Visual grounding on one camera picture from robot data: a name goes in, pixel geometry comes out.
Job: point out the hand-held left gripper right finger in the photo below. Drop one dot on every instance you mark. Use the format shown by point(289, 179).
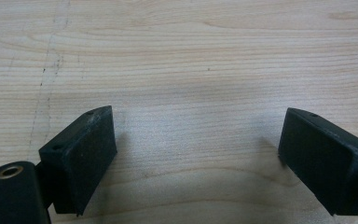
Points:
point(320, 158)

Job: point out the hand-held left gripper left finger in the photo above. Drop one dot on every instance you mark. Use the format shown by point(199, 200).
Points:
point(80, 155)

